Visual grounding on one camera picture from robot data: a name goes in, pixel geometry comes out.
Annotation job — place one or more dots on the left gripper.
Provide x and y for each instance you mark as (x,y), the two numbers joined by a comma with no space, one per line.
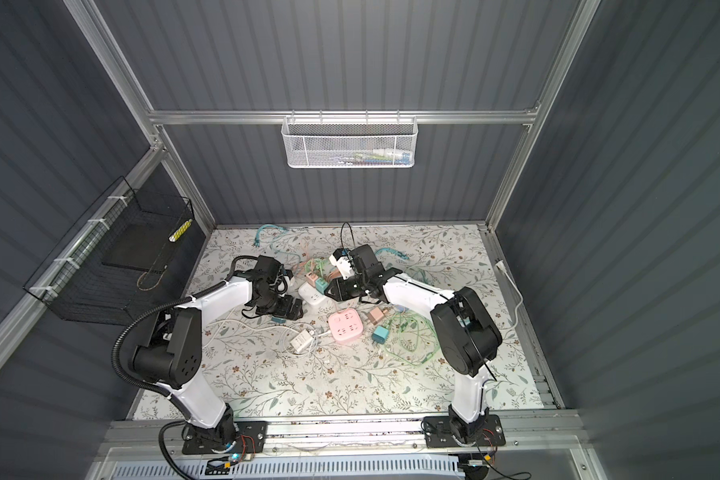
(283,312)

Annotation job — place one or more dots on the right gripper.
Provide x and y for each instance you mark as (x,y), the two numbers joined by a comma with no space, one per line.
(338,286)

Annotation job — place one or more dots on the pink power strip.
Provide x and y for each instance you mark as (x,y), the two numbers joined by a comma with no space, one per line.
(345,326)

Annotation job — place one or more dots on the teal USB charger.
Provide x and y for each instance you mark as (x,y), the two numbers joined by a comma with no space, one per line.
(380,335)

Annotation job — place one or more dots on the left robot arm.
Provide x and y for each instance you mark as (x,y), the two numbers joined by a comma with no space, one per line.
(170,357)

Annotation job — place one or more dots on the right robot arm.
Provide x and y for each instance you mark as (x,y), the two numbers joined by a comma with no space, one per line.
(466,333)

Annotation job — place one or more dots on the white power adapter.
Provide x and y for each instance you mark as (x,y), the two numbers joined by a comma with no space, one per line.
(302,341)

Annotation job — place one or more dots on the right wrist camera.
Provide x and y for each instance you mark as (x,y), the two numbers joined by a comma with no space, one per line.
(341,260)

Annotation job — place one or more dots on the black wire basket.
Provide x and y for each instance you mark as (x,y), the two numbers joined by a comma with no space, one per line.
(137,252)

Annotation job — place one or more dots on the white wire basket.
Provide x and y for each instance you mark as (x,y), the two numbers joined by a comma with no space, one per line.
(364,145)

